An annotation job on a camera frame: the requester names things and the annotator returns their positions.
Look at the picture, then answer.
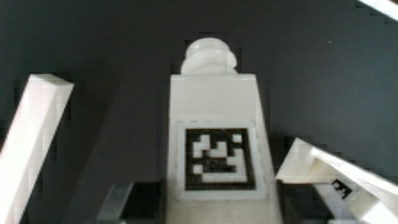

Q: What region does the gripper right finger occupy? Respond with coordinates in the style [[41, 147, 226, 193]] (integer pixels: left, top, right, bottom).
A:
[[277, 181, 332, 224]]

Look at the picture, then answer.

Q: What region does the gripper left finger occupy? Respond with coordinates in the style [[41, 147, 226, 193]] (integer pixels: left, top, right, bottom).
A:
[[94, 182, 165, 224]]

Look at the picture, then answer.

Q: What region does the white square tabletop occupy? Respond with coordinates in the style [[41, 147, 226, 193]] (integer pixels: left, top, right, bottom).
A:
[[275, 139, 398, 224]]

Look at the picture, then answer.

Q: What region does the white leg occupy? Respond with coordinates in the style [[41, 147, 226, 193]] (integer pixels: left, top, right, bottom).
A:
[[165, 37, 282, 224]]

